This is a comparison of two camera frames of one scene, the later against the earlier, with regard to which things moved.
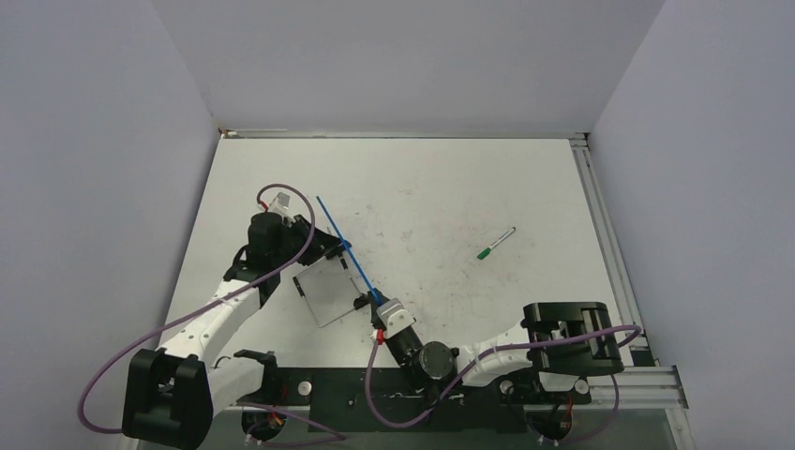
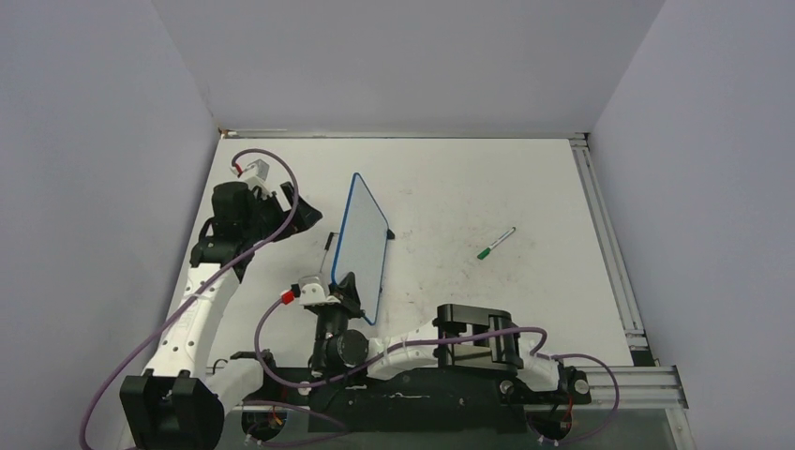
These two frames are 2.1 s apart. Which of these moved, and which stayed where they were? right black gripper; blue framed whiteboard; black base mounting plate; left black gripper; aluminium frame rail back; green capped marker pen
Moved: blue framed whiteboard; right black gripper; left black gripper
Stayed: aluminium frame rail back; black base mounting plate; green capped marker pen
